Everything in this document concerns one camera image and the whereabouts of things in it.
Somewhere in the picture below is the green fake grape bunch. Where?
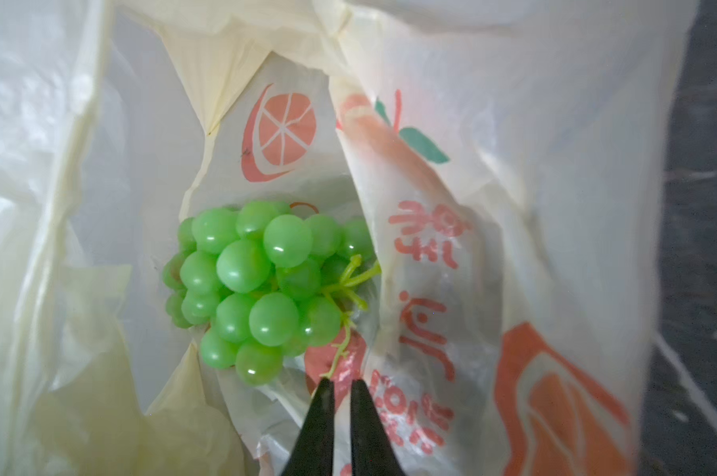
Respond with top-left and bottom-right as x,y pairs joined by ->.
161,202 -> 380,387

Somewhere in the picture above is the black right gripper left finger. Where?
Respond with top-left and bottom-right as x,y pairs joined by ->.
281,378 -> 335,476

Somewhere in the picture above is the cream plastic bag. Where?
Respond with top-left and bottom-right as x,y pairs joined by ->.
0,1 -> 698,475

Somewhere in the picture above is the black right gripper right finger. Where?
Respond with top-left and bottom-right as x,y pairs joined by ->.
350,379 -> 405,476

